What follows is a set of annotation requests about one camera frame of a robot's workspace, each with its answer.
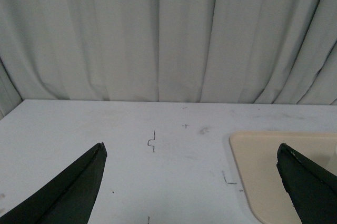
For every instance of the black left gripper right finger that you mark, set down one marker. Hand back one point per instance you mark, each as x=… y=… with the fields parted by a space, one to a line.
x=311 y=188

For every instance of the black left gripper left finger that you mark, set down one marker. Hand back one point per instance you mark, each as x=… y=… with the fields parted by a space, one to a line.
x=67 y=198

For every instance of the grey-white pleated curtain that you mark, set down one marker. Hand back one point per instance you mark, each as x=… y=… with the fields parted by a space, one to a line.
x=219 y=51

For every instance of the beige rectangular plastic tray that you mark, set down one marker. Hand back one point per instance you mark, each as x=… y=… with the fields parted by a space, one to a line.
x=255 y=156

